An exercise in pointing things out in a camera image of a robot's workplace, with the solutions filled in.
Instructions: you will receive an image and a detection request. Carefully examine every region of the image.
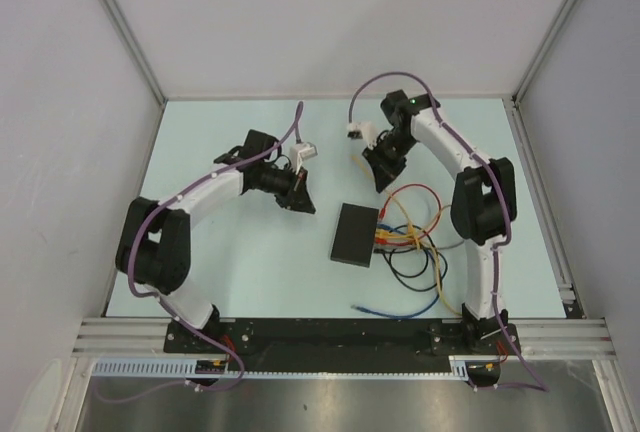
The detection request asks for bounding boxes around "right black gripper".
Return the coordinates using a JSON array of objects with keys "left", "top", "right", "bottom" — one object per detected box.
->
[{"left": 362, "top": 130, "right": 418, "bottom": 192}]

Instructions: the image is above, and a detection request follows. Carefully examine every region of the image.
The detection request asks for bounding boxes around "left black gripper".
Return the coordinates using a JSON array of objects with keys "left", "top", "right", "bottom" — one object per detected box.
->
[{"left": 258, "top": 163, "right": 315, "bottom": 214}]

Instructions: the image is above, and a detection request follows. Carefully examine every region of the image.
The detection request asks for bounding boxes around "yellow ethernet cable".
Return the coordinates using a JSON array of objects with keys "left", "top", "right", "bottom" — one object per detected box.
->
[
  {"left": 349, "top": 159, "right": 464, "bottom": 317},
  {"left": 374, "top": 191, "right": 454, "bottom": 248}
]

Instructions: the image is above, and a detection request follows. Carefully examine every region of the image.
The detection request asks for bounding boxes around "black network switch box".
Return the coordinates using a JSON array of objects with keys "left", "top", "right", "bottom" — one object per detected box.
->
[{"left": 329, "top": 203, "right": 379, "bottom": 268}]

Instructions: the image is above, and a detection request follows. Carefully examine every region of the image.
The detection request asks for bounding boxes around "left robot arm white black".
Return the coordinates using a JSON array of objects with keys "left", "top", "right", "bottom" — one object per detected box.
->
[{"left": 115, "top": 129, "right": 317, "bottom": 352}]

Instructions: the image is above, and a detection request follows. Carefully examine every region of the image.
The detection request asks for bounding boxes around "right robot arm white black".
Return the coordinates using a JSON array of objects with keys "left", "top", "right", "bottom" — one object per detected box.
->
[{"left": 363, "top": 90, "right": 517, "bottom": 353}]

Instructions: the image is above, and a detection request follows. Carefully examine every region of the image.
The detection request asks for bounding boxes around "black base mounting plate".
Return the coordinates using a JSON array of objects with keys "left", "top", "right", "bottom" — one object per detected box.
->
[{"left": 163, "top": 318, "right": 521, "bottom": 385}]

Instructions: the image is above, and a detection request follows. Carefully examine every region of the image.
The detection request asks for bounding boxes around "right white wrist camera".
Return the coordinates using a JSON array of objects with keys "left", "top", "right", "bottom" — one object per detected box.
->
[{"left": 346, "top": 121, "right": 380, "bottom": 149}]

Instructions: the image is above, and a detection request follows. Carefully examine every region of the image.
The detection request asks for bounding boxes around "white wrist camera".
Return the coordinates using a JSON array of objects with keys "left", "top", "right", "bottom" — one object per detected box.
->
[
  {"left": 346, "top": 121, "right": 380, "bottom": 149},
  {"left": 288, "top": 142, "right": 318, "bottom": 172}
]

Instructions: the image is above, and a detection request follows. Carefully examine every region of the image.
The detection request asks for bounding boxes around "red ethernet cable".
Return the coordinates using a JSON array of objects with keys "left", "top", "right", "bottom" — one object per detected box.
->
[{"left": 377, "top": 182, "right": 444, "bottom": 251}]

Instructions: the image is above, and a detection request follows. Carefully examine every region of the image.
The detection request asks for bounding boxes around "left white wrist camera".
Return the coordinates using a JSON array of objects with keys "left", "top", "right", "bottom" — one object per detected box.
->
[{"left": 288, "top": 142, "right": 318, "bottom": 172}]

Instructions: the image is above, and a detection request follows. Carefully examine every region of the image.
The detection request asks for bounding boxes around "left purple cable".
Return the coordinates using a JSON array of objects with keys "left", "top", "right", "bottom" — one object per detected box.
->
[{"left": 93, "top": 100, "right": 306, "bottom": 402}]

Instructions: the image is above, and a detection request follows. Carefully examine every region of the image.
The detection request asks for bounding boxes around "purple cable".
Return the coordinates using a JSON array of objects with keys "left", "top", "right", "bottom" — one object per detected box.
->
[
  {"left": 347, "top": 71, "right": 550, "bottom": 394},
  {"left": 93, "top": 100, "right": 306, "bottom": 402}
]

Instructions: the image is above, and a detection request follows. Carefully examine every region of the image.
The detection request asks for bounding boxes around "blue ethernet cable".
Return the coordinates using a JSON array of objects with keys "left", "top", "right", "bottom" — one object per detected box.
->
[{"left": 350, "top": 224, "right": 449, "bottom": 319}]

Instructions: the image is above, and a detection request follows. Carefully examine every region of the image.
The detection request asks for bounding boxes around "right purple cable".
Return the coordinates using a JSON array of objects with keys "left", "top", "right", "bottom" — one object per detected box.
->
[{"left": 347, "top": 71, "right": 550, "bottom": 394}]

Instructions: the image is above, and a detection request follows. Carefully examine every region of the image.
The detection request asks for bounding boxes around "black ethernet cable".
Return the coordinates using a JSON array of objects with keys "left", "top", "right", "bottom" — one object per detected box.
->
[{"left": 372, "top": 241, "right": 441, "bottom": 293}]

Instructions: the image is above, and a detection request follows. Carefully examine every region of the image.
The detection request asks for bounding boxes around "right aluminium corner post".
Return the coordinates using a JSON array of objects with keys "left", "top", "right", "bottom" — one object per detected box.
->
[{"left": 513, "top": 0, "right": 606, "bottom": 99}]

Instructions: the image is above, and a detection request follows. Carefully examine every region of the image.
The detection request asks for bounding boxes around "aluminium corner post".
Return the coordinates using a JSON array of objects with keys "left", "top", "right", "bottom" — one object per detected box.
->
[
  {"left": 74, "top": 0, "right": 167, "bottom": 103},
  {"left": 513, "top": 0, "right": 606, "bottom": 99}
]

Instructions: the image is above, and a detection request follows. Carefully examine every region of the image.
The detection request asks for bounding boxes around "right aluminium side rail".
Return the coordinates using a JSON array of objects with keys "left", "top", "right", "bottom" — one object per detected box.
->
[{"left": 503, "top": 97, "right": 586, "bottom": 319}]

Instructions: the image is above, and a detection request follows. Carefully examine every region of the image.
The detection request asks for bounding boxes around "slotted cable duct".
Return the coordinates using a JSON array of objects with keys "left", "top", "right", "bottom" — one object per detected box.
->
[{"left": 92, "top": 357, "right": 468, "bottom": 380}]

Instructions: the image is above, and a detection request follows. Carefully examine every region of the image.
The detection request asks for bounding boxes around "aluminium front rail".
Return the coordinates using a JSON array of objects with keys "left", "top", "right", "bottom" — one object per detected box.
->
[{"left": 73, "top": 318, "right": 616, "bottom": 360}]

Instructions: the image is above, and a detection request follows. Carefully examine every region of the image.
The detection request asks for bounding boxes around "left aluminium corner post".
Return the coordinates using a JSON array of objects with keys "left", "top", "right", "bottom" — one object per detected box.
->
[{"left": 74, "top": 0, "right": 167, "bottom": 103}]

